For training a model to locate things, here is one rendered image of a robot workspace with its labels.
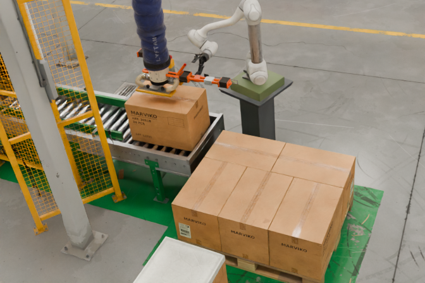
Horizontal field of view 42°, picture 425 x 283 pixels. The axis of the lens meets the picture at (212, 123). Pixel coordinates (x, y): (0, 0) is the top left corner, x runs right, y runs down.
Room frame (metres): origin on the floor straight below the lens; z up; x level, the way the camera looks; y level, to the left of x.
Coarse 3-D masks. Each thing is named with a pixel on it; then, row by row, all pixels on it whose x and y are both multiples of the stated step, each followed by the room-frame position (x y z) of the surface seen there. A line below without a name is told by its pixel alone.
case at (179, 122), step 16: (144, 96) 4.11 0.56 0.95; (160, 96) 4.08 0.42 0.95; (176, 96) 4.05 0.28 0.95; (192, 96) 4.02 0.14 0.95; (128, 112) 4.02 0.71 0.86; (144, 112) 3.95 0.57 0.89; (160, 112) 3.88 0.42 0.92; (176, 112) 3.80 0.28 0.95; (192, 112) 3.85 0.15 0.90; (208, 112) 4.11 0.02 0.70; (144, 128) 3.96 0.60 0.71; (160, 128) 3.89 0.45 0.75; (176, 128) 3.81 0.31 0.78; (192, 128) 3.81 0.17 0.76; (160, 144) 3.90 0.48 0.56; (176, 144) 3.83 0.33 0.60; (192, 144) 3.78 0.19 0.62
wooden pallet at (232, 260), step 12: (180, 240) 3.15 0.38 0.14; (336, 240) 2.96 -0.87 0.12; (216, 252) 3.07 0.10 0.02; (228, 264) 2.94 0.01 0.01; (240, 264) 2.89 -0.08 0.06; (252, 264) 2.84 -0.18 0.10; (264, 264) 2.79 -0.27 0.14; (276, 276) 2.76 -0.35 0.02; (288, 276) 2.75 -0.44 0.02; (300, 276) 2.65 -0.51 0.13
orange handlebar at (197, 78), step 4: (144, 68) 4.13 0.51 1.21; (144, 72) 4.09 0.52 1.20; (148, 72) 4.07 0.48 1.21; (168, 72) 4.03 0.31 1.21; (172, 72) 4.02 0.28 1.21; (172, 76) 3.96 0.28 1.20; (176, 76) 3.94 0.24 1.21; (192, 76) 3.92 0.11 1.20; (196, 76) 3.89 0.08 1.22; (200, 76) 3.89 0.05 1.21; (196, 80) 3.86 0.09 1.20; (200, 80) 3.84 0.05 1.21; (216, 80) 3.82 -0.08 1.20; (228, 84) 3.73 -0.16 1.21
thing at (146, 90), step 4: (144, 84) 4.08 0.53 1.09; (140, 88) 4.01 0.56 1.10; (144, 88) 4.00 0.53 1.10; (148, 88) 3.99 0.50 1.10; (160, 88) 3.97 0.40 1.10; (164, 88) 3.96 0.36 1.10; (144, 92) 3.97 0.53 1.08; (148, 92) 3.95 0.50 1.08; (152, 92) 3.93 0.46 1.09; (156, 92) 3.92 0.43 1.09; (160, 92) 3.91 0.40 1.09; (164, 92) 3.90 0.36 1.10; (168, 92) 3.89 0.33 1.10; (172, 92) 3.90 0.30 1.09; (164, 96) 3.88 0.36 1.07; (168, 96) 3.86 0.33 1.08
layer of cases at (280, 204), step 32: (224, 160) 3.60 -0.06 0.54; (256, 160) 3.55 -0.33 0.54; (288, 160) 3.50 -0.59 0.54; (320, 160) 3.45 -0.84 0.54; (352, 160) 3.40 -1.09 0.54; (192, 192) 3.26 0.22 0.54; (224, 192) 3.21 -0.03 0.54; (256, 192) 3.17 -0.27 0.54; (288, 192) 3.13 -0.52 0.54; (320, 192) 3.08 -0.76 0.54; (352, 192) 3.41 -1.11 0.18; (192, 224) 3.08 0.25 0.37; (224, 224) 2.94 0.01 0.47; (256, 224) 2.83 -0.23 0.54; (288, 224) 2.80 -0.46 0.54; (320, 224) 2.76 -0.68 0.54; (256, 256) 2.82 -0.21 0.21; (288, 256) 2.70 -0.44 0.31; (320, 256) 2.58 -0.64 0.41
